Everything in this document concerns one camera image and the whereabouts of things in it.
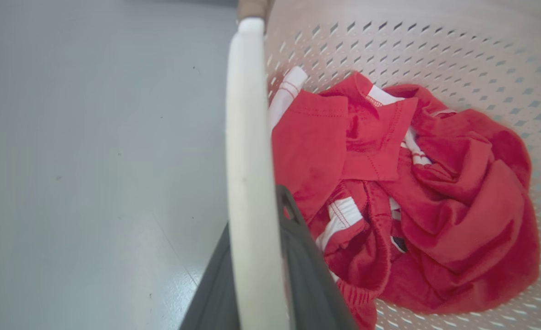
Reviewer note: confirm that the white perforated plastic laundry basket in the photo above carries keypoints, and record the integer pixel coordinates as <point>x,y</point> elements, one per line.
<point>435,50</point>

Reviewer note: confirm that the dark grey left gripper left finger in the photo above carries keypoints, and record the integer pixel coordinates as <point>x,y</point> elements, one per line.
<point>213,293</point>

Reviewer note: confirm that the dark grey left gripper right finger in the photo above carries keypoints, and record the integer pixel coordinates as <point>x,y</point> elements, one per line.
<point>314,284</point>

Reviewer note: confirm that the red white-striped garment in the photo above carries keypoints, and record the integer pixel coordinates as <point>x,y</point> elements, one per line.
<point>435,201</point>

